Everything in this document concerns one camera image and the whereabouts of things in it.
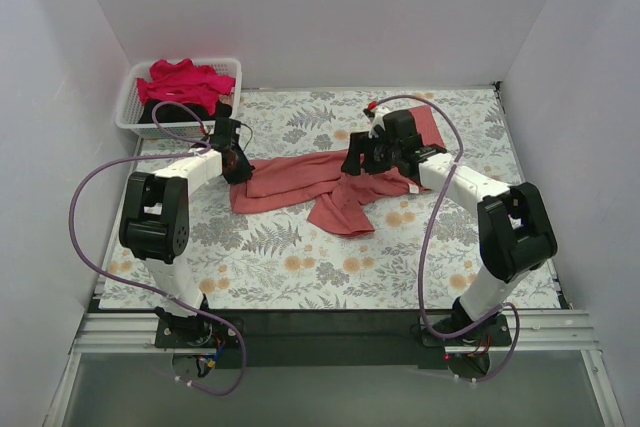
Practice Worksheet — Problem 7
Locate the salmon pink t-shirt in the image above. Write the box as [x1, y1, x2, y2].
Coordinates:
[229, 105, 446, 237]

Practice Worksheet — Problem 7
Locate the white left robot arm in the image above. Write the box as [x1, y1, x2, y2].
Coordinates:
[119, 118, 254, 342]

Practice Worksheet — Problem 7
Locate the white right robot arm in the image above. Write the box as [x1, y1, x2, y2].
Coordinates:
[342, 104, 558, 339]

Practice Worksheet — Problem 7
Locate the black t-shirt in basket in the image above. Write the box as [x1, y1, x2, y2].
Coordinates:
[138, 99, 233, 124]

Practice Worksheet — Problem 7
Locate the magenta t-shirt in basket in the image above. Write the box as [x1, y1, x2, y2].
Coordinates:
[136, 58, 236, 113]

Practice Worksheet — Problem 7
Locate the white plastic laundry basket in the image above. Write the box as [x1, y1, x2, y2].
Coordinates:
[115, 58, 242, 139]

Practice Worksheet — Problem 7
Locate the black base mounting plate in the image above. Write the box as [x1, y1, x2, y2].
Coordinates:
[154, 307, 514, 377]

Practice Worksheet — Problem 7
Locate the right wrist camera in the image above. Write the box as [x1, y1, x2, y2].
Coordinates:
[364, 101, 390, 139]

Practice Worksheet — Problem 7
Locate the aluminium frame rail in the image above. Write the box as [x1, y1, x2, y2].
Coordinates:
[72, 309, 601, 353]

